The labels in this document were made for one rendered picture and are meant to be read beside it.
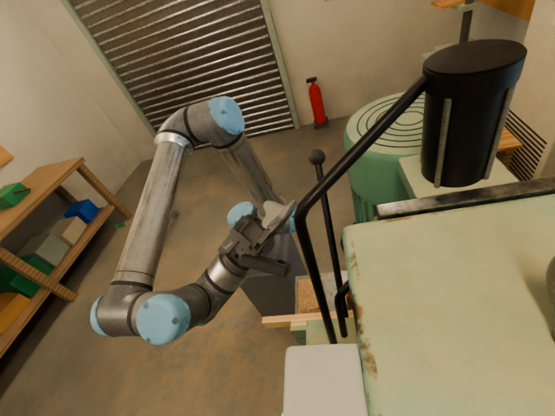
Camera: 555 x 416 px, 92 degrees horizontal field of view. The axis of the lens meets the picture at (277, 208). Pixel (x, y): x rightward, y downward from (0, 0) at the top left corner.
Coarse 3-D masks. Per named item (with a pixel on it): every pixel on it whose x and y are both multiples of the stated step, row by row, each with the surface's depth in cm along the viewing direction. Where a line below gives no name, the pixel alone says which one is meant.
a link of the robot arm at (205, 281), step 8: (200, 280) 64; (208, 280) 62; (208, 288) 62; (216, 288) 62; (216, 296) 62; (224, 296) 63; (216, 304) 63; (224, 304) 65; (216, 312) 65; (208, 320) 65
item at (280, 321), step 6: (330, 312) 78; (348, 312) 77; (264, 318) 83; (270, 318) 82; (276, 318) 82; (282, 318) 81; (288, 318) 81; (294, 318) 80; (300, 318) 80; (306, 318) 79; (312, 318) 79; (264, 324) 83; (270, 324) 82; (276, 324) 82; (282, 324) 82; (288, 324) 82
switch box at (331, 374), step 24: (288, 360) 22; (312, 360) 21; (336, 360) 20; (288, 384) 20; (312, 384) 20; (336, 384) 19; (360, 384) 19; (288, 408) 19; (312, 408) 19; (336, 408) 18; (360, 408) 18
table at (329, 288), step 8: (344, 272) 90; (296, 280) 94; (328, 280) 90; (344, 280) 88; (296, 288) 91; (328, 288) 88; (336, 288) 87; (296, 296) 89; (328, 296) 86; (296, 304) 87; (328, 304) 84; (296, 312) 85; (304, 344) 83
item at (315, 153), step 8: (312, 152) 54; (320, 152) 54; (312, 160) 54; (320, 160) 54; (320, 168) 55; (320, 176) 55; (328, 208) 55; (328, 216) 54; (328, 224) 54; (328, 232) 55; (328, 240) 55; (336, 248) 55; (336, 256) 54; (336, 264) 54; (336, 272) 54; (336, 280) 54; (344, 296) 54; (344, 304) 54; (344, 312) 54
